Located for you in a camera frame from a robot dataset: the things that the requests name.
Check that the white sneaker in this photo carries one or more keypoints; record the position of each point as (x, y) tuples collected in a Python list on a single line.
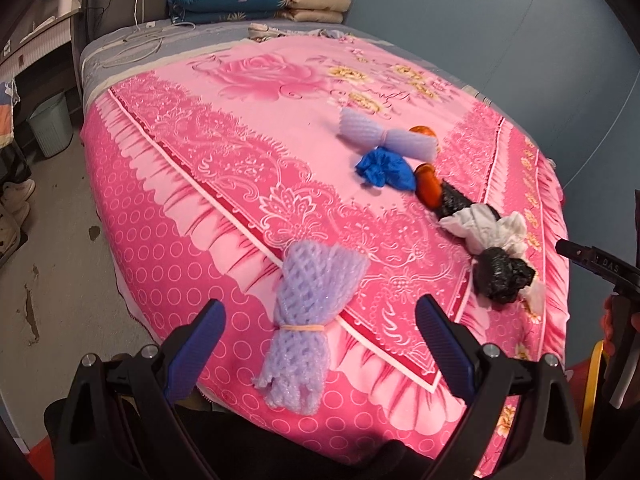
[(7, 237), (17, 197)]

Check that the long purple foam net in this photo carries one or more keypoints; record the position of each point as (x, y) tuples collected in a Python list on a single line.
[(300, 310)]

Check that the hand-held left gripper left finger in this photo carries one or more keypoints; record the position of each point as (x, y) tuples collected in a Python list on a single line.
[(200, 342)]

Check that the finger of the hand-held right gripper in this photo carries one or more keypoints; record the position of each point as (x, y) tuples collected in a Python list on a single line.
[(595, 262)]

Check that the short purple foam net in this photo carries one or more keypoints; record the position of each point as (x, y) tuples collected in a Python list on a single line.
[(360, 127)]

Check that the grey bed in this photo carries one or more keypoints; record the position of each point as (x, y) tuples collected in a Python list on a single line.
[(150, 35)]

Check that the colourful hanging cloth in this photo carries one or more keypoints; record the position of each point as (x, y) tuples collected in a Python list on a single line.
[(6, 115)]

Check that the white plastic scrap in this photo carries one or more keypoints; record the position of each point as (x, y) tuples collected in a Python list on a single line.
[(535, 296)]

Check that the crumpled black plastic bag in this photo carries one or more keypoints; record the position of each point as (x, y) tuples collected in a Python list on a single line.
[(502, 272)]

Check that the blue plastic bag bundle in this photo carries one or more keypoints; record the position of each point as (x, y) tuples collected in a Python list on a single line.
[(385, 167)]

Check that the white desk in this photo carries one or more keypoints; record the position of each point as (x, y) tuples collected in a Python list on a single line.
[(40, 35)]

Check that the white tissue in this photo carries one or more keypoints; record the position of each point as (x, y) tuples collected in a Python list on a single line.
[(495, 232)]

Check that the small patterned cloth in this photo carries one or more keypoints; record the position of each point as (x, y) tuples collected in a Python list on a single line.
[(262, 31)]

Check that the large orange peel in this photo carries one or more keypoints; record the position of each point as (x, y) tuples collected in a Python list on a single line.
[(430, 185)]

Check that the yellow rimmed trash bin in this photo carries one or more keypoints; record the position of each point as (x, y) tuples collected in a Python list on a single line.
[(596, 375)]

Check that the pink floral blanket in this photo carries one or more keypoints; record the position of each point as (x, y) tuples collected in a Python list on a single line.
[(225, 135)]

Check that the small orange peel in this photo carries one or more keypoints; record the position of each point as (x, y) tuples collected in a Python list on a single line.
[(422, 131)]

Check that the person's right hand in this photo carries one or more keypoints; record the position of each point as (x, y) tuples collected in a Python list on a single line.
[(608, 307)]

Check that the knotted black plastic bag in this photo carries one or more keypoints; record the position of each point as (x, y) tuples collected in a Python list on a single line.
[(456, 202)]

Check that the grey waste bin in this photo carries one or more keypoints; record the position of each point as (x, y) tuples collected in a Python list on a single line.
[(50, 125)]

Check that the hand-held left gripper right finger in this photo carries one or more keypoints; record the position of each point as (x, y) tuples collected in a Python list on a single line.
[(445, 345)]

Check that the folded beige quilt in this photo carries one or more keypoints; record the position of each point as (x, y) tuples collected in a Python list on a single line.
[(317, 5)]

